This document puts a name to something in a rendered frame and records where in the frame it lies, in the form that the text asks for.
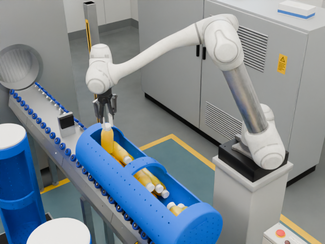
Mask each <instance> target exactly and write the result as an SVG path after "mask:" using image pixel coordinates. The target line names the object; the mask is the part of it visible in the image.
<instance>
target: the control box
mask: <svg viewBox="0 0 325 244"><path fill-rule="evenodd" d="M278 229H282V230H284V232H285V235H284V236H279V235H278V234H277V233H276V231H277V230H278ZM293 239H294V240H293ZM286 240H288V241H290V244H307V243H306V242H305V241H303V240H302V239H301V238H299V237H298V236H297V235H295V234H294V233H292V232H291V231H290V230H289V229H287V228H286V227H285V226H283V225H282V224H281V223H277V224H276V225H274V226H273V227H271V228H270V229H268V230H267V231H265V232H264V234H263V241H262V244H285V243H284V242H285V241H286Z"/></svg>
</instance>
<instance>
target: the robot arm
mask: <svg viewBox="0 0 325 244"><path fill-rule="evenodd" d="M238 27H239V24H238V20H237V18H236V17H235V16H234V15H232V14H220V15H215V16H211V17H208V18H205V19H203V20H200V21H198V22H196V23H194V24H192V25H190V26H188V27H186V28H184V29H182V30H180V31H178V32H176V33H174V34H172V35H170V36H168V37H166V38H164V39H162V40H160V41H159V42H157V43H155V44H154V45H152V46H151V47H149V48H148V49H146V50H145V51H143V52H142V53H140V54H139V55H137V56H136V57H134V58H132V59H131V60H129V61H127V62H125V63H121V64H113V61H112V55H111V51H110V49H109V47H108V46H107V45H104V44H96V45H94V46H92V47H91V50H90V55H89V58H90V60H89V68H88V70H87V74H86V85H87V87H88V89H89V90H90V91H91V92H92V93H94V94H96V95H97V98H96V100H95V101H92V103H93V105H94V111H95V116H96V117H97V118H98V119H100V123H101V124H102V129H104V130H105V118H104V117H103V112H104V106H105V104H106V103H107V106H108V109H109V114H108V117H109V123H110V124H111V126H112V127H113V119H114V113H116V112H117V95H116V94H112V87H113V86H114V85H116V84H117V83H118V81H119V80H120V79H121V78H123V77H125V76H127V75H129V74H131V73H133V72H135V71H137V70H138V69H140V68H142V67H143V66H145V65H146V64H148V63H150V62H151V61H153V60H155V59H156V58H158V57H159V56H161V55H163V54H164V53H166V52H168V51H170V50H172V49H175V48H179V47H184V46H194V45H201V44H205V45H206V48H207V51H208V54H209V56H210V57H211V59H212V61H213V62H214V64H215V66H216V67H217V68H218V69H220V70H221V71H222V73H223V75H224V77H225V80H226V82H227V84H228V86H229V89H230V91H231V93H232V96H233V98H234V100H235V103H236V105H237V107H238V110H239V112H240V114H241V116H242V119H243V123H242V130H241V135H239V134H236V135H235V139H236V140H237V141H239V143H237V144H235V145H233V146H232V149H233V150H235V151H238V152H240V153H241V154H243V155H245V156H247V157H248V158H250V159H252V160H253V161H254V162H255V163H256V164H257V165H258V166H260V167H261V168H263V169H276V168H278V167H279V166H280V165H281V164H282V163H283V161H284V158H285V148H284V145H283V143H282V140H281V138H280V136H279V134H278V131H277V129H276V127H275V121H274V114H273V112H272V110H271V108H269V107H268V106H267V105H264V104H260V102H259V100H258V97H257V95H256V92H255V90H254V87H253V85H252V82H251V79H250V77H249V74H248V72H247V69H246V67H245V64H244V62H243V60H244V52H243V48H242V45H241V41H240V39H239V36H238V34H237V31H238ZM111 98H112V106H111ZM98 101H99V105H100V108H98Z"/></svg>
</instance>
